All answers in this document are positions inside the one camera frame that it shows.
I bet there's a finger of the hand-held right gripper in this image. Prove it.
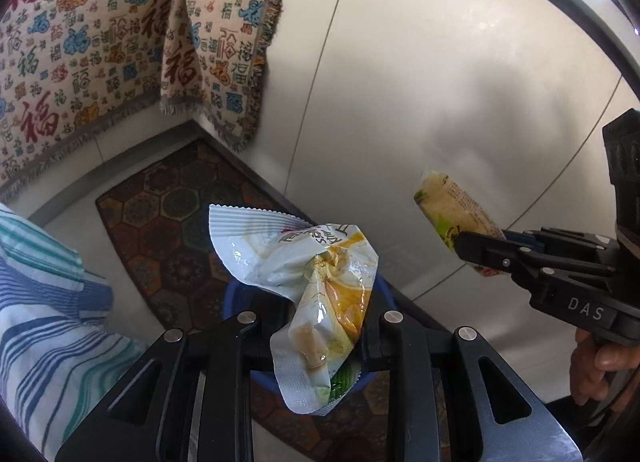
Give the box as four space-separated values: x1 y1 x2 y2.
454 231 617 293
502 227 609 256

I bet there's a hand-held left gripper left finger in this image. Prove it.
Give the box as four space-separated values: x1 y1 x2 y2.
55 311 276 462

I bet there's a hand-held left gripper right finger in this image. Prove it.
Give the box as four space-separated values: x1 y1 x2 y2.
362 309 583 462

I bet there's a blue trash bin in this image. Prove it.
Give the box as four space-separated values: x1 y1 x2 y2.
222 275 397 395

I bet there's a pale green snack packet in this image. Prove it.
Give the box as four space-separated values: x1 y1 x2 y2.
414 169 507 277

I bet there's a white yellow green snack packet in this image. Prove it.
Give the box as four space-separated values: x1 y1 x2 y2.
207 203 378 415

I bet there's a person's right hand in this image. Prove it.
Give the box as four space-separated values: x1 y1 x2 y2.
570 327 640 413

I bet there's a patterned floor mat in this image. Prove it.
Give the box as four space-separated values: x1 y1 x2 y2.
95 137 451 462

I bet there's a striped tablecloth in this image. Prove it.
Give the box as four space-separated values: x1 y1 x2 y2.
0 202 151 462

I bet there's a white kitchen cabinet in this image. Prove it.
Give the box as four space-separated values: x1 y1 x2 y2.
192 0 640 408

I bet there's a small printed cloth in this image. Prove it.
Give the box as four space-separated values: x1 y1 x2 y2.
159 0 305 153

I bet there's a large printed cloth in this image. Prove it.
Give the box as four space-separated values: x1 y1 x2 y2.
0 0 188 200

